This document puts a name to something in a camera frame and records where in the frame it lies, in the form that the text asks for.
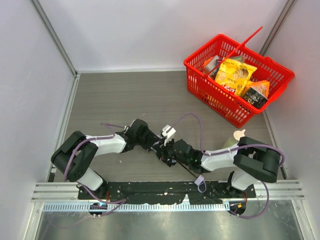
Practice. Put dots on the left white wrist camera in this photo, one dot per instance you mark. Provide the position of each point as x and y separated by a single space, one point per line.
126 128

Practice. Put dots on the pale yellow bottle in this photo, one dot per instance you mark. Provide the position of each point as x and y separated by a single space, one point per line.
234 138

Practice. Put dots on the slotted cable duct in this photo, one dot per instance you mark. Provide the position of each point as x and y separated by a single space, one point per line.
92 207

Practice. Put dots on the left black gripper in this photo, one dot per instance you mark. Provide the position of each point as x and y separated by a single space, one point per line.
155 141

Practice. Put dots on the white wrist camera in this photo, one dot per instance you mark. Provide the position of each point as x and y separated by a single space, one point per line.
126 128
168 133

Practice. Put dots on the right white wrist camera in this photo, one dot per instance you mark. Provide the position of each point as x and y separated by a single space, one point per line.
168 133

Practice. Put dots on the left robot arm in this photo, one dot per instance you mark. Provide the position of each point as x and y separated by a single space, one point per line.
74 157

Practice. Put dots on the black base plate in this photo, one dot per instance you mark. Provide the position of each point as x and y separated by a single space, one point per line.
170 192

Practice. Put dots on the black and orange snack bag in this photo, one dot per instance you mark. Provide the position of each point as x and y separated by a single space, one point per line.
256 93

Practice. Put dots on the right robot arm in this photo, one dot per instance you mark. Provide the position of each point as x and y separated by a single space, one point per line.
254 161

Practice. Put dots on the orange snack packet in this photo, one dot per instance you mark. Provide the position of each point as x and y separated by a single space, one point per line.
209 65

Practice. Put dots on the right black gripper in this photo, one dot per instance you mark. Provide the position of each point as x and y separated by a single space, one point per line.
169 152

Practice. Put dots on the yellow chips bag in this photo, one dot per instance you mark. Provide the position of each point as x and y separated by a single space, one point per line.
233 75

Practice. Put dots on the lavender folding umbrella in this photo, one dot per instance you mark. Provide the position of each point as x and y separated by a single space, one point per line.
200 181

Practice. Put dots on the red plastic shopping basket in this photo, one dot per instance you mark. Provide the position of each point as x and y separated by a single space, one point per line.
233 108

